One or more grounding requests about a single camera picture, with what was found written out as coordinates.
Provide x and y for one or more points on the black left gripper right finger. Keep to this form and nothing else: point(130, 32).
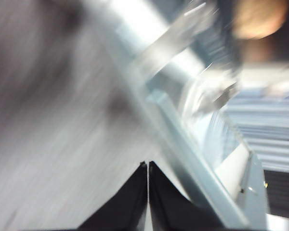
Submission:
point(168, 207)

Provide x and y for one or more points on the orange-brown bread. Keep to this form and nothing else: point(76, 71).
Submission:
point(257, 19)

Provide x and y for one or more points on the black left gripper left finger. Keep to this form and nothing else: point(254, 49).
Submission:
point(127, 207)

